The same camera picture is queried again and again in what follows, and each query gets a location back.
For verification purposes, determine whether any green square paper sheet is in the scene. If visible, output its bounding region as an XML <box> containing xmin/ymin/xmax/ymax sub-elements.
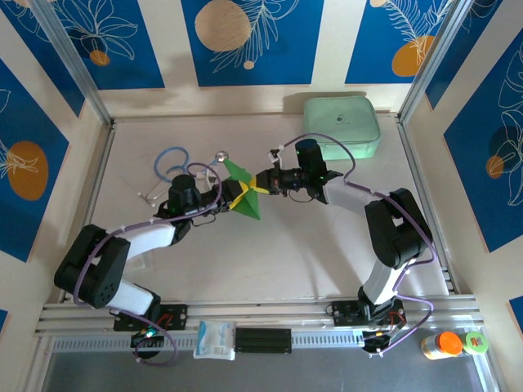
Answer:
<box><xmin>222</xmin><ymin>157</ymin><xmax>262</xmax><ymax>221</ymax></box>

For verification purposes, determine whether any blue stethoscope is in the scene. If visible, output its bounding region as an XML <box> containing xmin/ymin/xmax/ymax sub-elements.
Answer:
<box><xmin>138</xmin><ymin>147</ymin><xmax>230</xmax><ymax>207</ymax></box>

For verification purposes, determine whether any mint green zip case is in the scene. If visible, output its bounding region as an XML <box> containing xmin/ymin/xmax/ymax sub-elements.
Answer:
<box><xmin>302</xmin><ymin>96</ymin><xmax>382</xmax><ymax>162</ymax></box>

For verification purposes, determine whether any clear plastic packet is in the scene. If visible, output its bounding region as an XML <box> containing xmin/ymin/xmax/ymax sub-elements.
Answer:
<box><xmin>124</xmin><ymin>251</ymin><xmax>155</xmax><ymax>274</ymax></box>

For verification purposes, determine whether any white gauze packet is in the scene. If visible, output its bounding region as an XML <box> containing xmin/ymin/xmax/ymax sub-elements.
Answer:
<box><xmin>193</xmin><ymin>320</ymin><xmax>237</xmax><ymax>361</ymax></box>

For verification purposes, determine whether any black slotted block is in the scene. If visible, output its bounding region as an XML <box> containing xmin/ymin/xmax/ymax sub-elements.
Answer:
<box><xmin>235</xmin><ymin>327</ymin><xmax>293</xmax><ymax>354</ymax></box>

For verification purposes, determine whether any orange lid jar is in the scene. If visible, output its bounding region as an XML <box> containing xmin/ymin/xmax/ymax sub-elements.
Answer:
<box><xmin>421</xmin><ymin>332</ymin><xmax>465</xmax><ymax>360</ymax></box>

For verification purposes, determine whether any green lidded container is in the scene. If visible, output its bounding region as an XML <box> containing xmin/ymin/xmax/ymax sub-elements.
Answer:
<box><xmin>461</xmin><ymin>330</ymin><xmax>490</xmax><ymax>354</ymax></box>

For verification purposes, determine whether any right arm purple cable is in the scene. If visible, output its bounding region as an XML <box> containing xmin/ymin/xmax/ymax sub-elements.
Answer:
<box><xmin>279</xmin><ymin>133</ymin><xmax>436</xmax><ymax>354</ymax></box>

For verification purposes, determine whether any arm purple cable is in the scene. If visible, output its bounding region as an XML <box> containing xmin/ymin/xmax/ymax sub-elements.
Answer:
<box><xmin>279</xmin><ymin>133</ymin><xmax>436</xmax><ymax>354</ymax></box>
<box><xmin>73</xmin><ymin>162</ymin><xmax>224</xmax><ymax>367</ymax></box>

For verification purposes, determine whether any aluminium side rail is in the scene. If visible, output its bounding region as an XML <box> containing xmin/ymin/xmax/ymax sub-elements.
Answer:
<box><xmin>396</xmin><ymin>116</ymin><xmax>457</xmax><ymax>295</ymax></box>
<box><xmin>59</xmin><ymin>122</ymin><xmax>118</xmax><ymax>303</ymax></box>

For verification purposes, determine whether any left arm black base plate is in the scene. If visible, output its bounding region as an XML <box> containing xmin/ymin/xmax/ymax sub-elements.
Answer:
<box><xmin>113</xmin><ymin>304</ymin><xmax>189</xmax><ymax>332</ymax></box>

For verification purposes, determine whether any aluminium cross rail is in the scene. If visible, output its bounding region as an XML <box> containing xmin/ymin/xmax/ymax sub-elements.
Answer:
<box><xmin>34</xmin><ymin>294</ymin><xmax>485</xmax><ymax>336</ymax></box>

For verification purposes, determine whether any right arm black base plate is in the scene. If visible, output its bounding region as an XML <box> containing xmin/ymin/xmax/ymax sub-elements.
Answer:
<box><xmin>331</xmin><ymin>300</ymin><xmax>408</xmax><ymax>327</ymax></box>

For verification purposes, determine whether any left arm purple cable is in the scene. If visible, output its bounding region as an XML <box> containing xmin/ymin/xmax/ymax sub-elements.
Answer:
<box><xmin>73</xmin><ymin>162</ymin><xmax>224</xmax><ymax>367</ymax></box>

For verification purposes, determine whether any aluminium frame post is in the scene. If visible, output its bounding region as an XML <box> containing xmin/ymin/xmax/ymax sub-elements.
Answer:
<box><xmin>398</xmin><ymin>0</ymin><xmax>479</xmax><ymax>123</ymax></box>
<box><xmin>30</xmin><ymin>0</ymin><xmax>115</xmax><ymax>126</ymax></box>

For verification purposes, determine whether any grey slotted cable duct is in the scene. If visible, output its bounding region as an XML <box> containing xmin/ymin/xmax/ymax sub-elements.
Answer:
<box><xmin>51</xmin><ymin>329</ymin><xmax>364</xmax><ymax>353</ymax></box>

